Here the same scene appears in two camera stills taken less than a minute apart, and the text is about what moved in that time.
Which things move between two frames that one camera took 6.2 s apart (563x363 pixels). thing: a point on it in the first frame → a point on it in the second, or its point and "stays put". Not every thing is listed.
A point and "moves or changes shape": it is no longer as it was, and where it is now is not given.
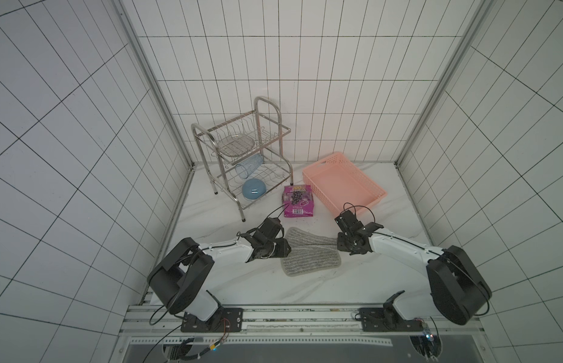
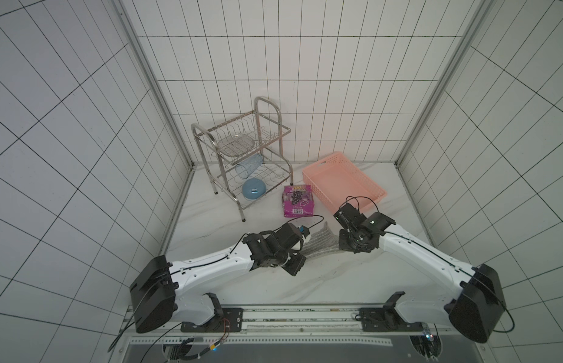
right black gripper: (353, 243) stays put
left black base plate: (224, 320) stays put
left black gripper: (281, 252) → (297, 264)
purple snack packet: (298, 200) stays put
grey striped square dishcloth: (309, 252) moves or changes shape
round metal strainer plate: (235, 145) stays put
